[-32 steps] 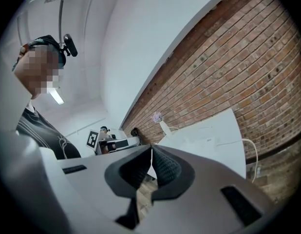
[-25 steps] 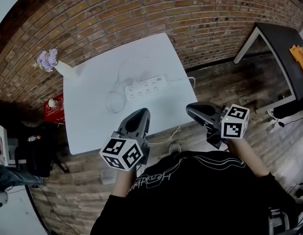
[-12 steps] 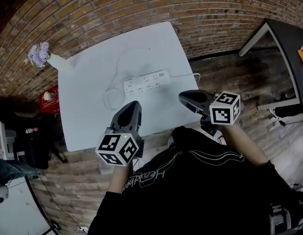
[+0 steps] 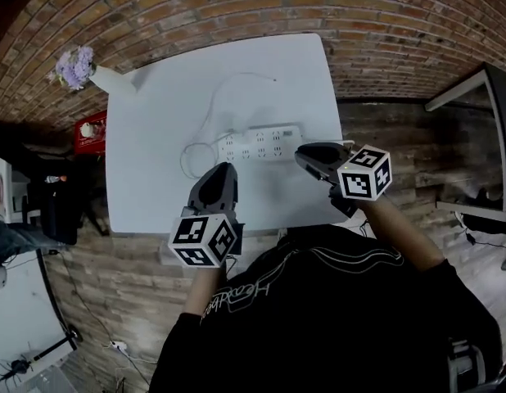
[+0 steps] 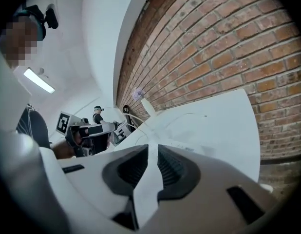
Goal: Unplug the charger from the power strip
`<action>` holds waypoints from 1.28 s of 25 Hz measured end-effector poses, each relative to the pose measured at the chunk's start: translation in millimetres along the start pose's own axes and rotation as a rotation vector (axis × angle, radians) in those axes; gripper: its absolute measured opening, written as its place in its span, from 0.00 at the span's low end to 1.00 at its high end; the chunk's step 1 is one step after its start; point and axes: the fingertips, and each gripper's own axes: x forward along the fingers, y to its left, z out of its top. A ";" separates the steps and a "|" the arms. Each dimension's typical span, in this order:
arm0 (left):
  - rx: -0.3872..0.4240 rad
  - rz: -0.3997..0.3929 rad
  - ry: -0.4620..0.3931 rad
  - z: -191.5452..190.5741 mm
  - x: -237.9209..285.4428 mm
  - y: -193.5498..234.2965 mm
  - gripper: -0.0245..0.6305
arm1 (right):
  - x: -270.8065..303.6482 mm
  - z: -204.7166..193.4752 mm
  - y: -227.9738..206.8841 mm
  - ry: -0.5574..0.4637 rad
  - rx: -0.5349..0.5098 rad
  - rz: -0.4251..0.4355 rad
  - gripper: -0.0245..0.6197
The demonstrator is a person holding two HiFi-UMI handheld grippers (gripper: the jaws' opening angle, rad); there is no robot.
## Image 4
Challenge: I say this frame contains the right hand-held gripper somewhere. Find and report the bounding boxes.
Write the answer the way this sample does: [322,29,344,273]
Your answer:
[295,142,394,219]

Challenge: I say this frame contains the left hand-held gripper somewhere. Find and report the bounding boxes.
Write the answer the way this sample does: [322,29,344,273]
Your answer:
[167,161,244,269]

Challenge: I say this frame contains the white charger with cable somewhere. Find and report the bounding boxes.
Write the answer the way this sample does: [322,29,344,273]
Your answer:
[178,70,278,180]

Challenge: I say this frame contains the white power strip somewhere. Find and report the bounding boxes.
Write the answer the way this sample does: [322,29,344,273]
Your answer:
[217,124,305,164]

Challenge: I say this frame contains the person's left forearm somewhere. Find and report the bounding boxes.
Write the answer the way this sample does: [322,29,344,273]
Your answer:
[182,263,230,323]

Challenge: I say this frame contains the person's right forearm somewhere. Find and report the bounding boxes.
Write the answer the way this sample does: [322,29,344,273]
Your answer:
[356,196,447,273]

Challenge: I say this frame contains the red box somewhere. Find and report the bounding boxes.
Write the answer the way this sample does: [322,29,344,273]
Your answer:
[74,111,109,156]

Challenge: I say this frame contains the white vase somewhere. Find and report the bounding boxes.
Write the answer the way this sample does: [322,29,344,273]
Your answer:
[88,65,140,96]

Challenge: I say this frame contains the black office chair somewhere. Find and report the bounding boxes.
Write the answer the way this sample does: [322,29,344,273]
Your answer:
[21,169,111,247]

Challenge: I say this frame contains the person's black shirt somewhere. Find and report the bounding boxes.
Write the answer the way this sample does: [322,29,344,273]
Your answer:
[148,224,504,393]

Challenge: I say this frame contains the purple flower bouquet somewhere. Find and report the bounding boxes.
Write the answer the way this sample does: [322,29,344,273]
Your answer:
[47,45,97,92]

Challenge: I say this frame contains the black bag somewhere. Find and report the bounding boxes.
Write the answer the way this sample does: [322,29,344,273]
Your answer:
[0,119,76,161]

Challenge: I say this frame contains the white cabinet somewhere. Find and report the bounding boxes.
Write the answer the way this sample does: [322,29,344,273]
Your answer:
[0,156,41,224]

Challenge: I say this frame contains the white desk with black edge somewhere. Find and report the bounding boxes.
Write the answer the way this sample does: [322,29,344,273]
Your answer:
[0,251,80,385]

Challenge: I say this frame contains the grey metal device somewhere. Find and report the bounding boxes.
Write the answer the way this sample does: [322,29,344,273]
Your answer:
[447,337,487,393]

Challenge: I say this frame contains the small black tripod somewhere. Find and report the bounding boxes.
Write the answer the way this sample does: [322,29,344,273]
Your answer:
[0,353,35,389]

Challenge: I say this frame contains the black cable with plug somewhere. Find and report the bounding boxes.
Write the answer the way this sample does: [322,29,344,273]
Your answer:
[455,210,506,250]

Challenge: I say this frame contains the black thin cable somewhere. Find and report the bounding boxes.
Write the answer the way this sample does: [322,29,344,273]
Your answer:
[55,251,152,386]

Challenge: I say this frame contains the dark table with white frame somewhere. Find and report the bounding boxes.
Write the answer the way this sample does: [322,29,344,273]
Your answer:
[423,61,506,235]

